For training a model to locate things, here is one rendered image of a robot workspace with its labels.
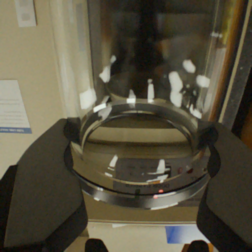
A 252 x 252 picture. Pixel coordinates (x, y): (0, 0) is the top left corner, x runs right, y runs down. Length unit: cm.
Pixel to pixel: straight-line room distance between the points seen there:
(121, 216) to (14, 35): 74
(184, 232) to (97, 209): 18
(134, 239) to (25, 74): 75
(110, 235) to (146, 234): 11
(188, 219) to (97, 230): 35
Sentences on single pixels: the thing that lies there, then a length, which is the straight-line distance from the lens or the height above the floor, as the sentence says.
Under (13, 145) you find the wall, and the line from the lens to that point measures 113.
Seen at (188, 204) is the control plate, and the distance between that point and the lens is 38.
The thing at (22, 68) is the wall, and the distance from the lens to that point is 88.
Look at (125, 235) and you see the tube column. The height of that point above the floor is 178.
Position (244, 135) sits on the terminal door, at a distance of 36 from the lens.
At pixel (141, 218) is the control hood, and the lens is 37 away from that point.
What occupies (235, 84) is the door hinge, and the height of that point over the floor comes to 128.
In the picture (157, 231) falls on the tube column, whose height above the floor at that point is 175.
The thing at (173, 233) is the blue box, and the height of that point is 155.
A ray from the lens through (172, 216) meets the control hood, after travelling 38.
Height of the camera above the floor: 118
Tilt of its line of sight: 32 degrees up
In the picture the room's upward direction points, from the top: 179 degrees counter-clockwise
